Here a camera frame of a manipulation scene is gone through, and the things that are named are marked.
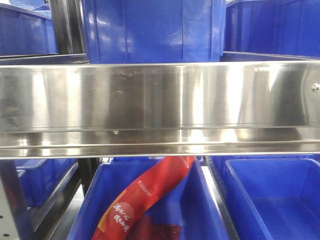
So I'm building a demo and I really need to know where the red printed snack bag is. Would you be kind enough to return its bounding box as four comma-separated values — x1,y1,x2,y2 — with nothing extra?
92,156,196,240

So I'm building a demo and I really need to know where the blue bin upper left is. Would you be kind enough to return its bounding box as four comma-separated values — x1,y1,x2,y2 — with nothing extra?
0,3,58,56

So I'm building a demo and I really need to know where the blue bin with red bag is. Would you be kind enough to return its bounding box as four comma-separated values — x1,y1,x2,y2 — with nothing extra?
67,159,229,240

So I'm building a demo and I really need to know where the stainless steel right shelf rack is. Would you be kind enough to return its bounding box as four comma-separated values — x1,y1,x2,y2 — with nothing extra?
0,0,320,240

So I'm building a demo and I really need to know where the empty blue bin lower right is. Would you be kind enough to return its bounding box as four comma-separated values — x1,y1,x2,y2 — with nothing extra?
210,156,320,240

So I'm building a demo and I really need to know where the blue bin upper right shelf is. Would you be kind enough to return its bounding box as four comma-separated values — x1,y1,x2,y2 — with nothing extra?
224,0,320,58

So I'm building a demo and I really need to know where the dark blue plastic bin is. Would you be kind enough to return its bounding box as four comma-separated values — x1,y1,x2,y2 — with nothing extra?
82,0,226,64

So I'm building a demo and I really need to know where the blue bin lower far left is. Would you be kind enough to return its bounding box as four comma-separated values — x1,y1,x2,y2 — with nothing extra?
14,158,76,208

